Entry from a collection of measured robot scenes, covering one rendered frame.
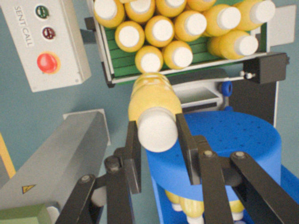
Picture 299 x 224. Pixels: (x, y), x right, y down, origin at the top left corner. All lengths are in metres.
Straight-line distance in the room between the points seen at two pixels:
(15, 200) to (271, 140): 0.78
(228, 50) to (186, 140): 0.39
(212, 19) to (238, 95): 1.11
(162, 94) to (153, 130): 0.05
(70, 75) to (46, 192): 0.51
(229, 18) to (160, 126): 0.33
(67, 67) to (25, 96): 1.33
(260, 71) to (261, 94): 1.04
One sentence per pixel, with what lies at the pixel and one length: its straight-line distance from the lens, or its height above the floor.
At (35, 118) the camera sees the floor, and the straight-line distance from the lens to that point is 1.79.
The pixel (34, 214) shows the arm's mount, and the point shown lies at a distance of 0.72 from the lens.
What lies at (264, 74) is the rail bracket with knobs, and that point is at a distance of 0.62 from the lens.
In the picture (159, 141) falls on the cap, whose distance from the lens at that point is 0.21.
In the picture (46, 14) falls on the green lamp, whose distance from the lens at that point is 0.44.
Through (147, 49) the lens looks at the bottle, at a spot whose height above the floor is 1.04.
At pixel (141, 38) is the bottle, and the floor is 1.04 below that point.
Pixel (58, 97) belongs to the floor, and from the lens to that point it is 1.67.
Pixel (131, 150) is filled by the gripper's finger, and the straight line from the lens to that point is 0.16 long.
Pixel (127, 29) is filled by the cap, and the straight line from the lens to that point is 0.45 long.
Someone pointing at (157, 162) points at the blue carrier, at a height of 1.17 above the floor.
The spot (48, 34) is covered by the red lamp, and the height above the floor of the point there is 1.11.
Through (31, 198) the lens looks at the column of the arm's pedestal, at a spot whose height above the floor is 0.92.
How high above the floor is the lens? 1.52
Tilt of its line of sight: 71 degrees down
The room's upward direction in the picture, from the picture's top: 170 degrees clockwise
